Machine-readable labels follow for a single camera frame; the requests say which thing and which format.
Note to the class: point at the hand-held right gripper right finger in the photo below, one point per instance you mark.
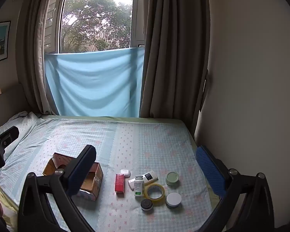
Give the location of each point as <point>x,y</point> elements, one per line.
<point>209,168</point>

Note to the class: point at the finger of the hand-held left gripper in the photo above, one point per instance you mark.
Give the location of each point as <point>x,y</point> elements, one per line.
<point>7,135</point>

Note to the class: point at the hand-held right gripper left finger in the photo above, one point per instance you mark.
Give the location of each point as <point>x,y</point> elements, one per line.
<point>78,176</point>

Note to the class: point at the cardboard box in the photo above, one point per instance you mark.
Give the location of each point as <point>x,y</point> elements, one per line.
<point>96,174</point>

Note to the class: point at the green lid jar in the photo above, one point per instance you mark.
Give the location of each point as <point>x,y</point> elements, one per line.
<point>172,177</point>

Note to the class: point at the white lid jar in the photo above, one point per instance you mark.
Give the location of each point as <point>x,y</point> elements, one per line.
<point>173,199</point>

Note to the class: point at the white remote control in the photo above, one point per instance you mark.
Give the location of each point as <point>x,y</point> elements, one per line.
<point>149,176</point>

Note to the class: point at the black cap bottle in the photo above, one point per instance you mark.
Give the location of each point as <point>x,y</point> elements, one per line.
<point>146,204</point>

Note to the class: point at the floral pillow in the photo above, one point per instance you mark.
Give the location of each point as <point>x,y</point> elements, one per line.
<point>17,128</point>

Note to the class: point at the beige headboard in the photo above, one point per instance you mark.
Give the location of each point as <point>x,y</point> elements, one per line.
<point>7,104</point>

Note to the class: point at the small red carton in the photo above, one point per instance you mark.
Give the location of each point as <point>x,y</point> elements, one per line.
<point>119,183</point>

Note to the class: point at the white earbuds case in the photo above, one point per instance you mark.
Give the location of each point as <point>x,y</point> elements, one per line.
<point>125,173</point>

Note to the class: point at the yellow tape roll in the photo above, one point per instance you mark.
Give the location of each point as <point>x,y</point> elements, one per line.
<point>148,195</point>

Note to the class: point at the checked floral bed sheet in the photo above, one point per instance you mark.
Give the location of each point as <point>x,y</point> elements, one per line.
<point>140,145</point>

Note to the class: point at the light blue hanging cloth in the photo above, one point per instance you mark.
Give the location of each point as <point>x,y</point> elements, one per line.
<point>91,84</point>

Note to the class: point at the beige curtain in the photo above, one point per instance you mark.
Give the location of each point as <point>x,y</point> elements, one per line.
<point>174,53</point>
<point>36,41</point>

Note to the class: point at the window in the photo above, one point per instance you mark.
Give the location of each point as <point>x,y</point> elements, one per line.
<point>96,19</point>

